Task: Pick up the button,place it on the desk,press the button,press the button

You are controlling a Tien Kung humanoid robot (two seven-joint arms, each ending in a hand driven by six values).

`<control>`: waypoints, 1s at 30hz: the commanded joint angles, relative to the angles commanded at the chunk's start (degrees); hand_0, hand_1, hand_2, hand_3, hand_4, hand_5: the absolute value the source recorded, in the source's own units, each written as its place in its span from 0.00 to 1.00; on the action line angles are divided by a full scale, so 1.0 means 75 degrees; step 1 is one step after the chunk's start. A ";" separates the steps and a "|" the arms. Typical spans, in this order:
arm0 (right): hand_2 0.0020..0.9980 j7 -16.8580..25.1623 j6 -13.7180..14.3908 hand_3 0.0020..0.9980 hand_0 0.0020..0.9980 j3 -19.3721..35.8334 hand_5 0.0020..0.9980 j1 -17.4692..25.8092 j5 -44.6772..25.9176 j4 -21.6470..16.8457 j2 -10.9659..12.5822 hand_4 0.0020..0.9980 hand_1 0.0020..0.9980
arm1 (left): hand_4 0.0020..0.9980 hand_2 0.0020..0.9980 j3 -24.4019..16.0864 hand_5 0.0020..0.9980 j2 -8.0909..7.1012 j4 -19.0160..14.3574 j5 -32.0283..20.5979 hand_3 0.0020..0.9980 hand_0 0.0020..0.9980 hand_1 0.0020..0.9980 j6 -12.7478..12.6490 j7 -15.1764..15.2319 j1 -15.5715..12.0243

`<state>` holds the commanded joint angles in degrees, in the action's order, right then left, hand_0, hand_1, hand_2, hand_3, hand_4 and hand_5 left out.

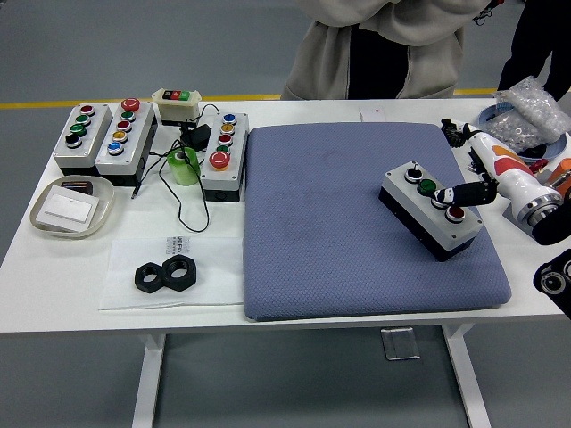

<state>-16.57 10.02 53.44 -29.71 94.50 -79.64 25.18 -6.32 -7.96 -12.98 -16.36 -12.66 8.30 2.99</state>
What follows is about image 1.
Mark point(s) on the grey five-button box, emergency stop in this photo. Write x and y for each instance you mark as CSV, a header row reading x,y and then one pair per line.
x,y
136,138
236,147

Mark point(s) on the grey box with black knob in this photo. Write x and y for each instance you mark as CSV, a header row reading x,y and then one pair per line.
x,y
89,134

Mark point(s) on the small black hex nut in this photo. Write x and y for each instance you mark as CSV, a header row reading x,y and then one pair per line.
x,y
142,278

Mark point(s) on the orange cylinder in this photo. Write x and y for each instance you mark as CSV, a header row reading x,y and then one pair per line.
x,y
563,174

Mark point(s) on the clear bubble wrap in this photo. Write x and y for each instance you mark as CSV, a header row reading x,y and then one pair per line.
x,y
531,104

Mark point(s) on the white card with red dot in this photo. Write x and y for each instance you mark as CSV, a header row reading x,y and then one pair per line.
x,y
370,113

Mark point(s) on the clear plastic bracket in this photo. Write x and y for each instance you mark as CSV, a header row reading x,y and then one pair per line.
x,y
400,343

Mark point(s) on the beige oval tray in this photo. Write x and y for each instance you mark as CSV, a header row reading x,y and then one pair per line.
x,y
105,196

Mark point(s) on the grey four-button control box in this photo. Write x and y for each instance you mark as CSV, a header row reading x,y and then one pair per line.
x,y
401,189

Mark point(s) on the cream three-button switch box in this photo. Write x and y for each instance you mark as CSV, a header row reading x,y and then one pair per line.
x,y
178,107

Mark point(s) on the clear bag of metal washers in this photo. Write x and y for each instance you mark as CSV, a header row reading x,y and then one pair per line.
x,y
513,129

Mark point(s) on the person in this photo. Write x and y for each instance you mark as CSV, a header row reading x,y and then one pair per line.
x,y
388,53
531,49

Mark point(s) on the clear printed plastic bag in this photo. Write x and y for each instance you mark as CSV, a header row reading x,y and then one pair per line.
x,y
214,276

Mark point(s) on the green tape roll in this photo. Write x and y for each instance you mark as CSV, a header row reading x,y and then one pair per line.
x,y
183,171

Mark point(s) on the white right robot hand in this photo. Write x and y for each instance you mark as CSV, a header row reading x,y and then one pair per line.
x,y
499,165

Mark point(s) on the large black hex nut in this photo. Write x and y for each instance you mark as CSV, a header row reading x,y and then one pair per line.
x,y
189,276

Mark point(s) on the dark brown small block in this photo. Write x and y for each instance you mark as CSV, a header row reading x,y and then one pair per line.
x,y
76,186

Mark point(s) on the black power adapter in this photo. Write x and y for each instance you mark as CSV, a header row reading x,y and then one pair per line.
x,y
196,136

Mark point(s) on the white wall switch plate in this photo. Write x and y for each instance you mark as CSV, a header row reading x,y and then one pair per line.
x,y
67,207

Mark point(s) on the small red part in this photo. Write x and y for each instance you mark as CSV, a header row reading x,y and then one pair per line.
x,y
537,166

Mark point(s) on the blue-grey quilted mat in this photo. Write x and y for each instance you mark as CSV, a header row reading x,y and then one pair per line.
x,y
321,223

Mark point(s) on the white table leg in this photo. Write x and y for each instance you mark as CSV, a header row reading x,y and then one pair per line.
x,y
149,379
468,379

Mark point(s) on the blue round plate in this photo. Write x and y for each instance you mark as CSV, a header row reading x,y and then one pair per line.
x,y
555,149

